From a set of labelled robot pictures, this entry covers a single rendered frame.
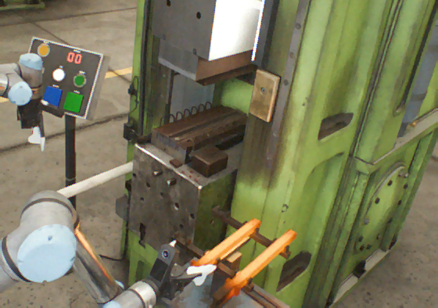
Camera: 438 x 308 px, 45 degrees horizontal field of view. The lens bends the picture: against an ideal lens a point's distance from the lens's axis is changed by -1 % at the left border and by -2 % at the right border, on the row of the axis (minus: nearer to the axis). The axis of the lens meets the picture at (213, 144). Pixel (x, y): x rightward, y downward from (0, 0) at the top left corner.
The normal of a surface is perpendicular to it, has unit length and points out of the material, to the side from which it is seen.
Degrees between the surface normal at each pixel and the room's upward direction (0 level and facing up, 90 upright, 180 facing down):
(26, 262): 85
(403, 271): 0
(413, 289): 0
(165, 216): 90
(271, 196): 90
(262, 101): 90
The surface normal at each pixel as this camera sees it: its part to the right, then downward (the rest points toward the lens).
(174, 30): -0.67, 0.29
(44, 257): 0.37, 0.44
